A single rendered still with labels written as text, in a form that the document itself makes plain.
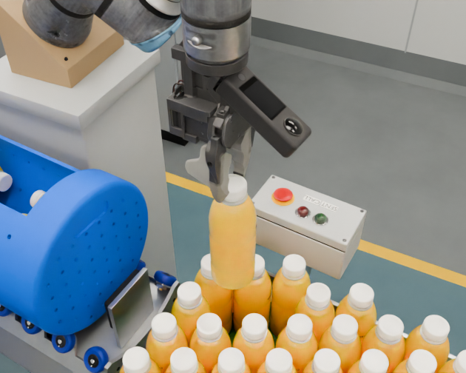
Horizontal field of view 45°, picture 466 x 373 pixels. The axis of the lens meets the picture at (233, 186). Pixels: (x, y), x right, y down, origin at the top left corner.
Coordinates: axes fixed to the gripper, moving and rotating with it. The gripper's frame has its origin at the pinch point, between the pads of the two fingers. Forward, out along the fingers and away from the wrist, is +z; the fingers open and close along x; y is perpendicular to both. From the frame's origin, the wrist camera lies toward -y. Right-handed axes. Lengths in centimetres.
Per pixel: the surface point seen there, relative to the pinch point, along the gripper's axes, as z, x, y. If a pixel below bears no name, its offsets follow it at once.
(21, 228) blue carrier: 11.2, 14.1, 29.2
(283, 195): 21.1, -22.3, 2.1
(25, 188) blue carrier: 31, -5, 55
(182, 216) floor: 133, -94, 82
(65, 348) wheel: 36.0, 17.6, 23.7
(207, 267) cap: 23.0, -1.7, 6.0
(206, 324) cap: 23.0, 7.8, 0.1
